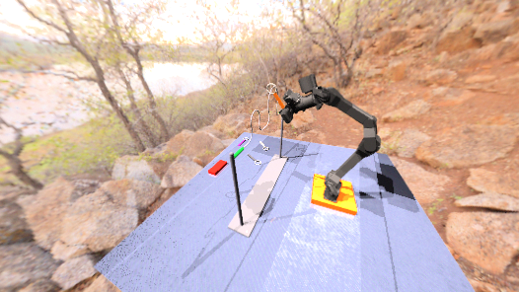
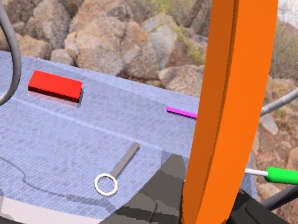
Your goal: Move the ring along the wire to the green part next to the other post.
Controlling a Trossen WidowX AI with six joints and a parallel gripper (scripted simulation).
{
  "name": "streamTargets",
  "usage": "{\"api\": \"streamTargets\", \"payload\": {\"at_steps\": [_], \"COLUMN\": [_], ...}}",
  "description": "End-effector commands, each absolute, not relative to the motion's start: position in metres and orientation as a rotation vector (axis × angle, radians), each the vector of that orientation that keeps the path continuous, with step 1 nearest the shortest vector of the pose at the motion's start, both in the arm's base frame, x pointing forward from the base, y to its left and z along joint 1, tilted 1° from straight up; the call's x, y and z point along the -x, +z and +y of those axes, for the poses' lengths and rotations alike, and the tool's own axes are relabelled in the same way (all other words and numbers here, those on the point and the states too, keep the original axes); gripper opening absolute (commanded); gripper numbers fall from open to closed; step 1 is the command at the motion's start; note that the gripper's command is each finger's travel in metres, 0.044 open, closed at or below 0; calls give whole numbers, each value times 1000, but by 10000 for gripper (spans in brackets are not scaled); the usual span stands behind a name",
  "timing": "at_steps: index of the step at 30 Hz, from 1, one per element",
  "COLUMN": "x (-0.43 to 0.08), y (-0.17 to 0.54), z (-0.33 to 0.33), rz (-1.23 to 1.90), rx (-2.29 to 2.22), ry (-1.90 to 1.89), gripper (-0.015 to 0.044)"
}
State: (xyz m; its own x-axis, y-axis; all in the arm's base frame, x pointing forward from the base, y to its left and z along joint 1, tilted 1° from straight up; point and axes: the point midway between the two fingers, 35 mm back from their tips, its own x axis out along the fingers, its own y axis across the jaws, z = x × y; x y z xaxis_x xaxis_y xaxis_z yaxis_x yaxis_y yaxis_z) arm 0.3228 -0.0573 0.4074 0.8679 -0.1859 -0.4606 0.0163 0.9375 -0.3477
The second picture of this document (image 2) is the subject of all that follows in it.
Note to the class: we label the red rectangular block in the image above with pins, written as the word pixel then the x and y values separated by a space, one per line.
pixel 55 86

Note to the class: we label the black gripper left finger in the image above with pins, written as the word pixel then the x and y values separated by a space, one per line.
pixel 158 201

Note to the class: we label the white ring with grey handle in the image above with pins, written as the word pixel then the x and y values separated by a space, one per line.
pixel 118 168

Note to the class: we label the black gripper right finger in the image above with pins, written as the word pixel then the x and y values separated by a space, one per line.
pixel 246 210

